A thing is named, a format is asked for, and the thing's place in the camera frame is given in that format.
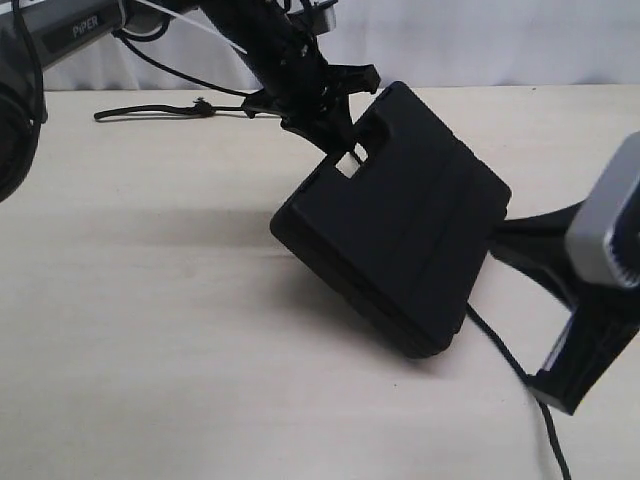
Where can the white backdrop curtain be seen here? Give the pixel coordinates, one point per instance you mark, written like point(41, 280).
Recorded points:
point(423, 43)

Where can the black plastic carrying case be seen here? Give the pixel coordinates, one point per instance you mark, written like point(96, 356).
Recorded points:
point(402, 239)

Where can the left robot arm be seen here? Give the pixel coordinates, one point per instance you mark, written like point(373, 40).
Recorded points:
point(276, 43)

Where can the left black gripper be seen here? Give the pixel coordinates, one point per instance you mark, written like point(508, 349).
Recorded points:
point(300, 106)

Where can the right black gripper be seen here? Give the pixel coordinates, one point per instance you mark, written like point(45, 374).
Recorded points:
point(600, 327)

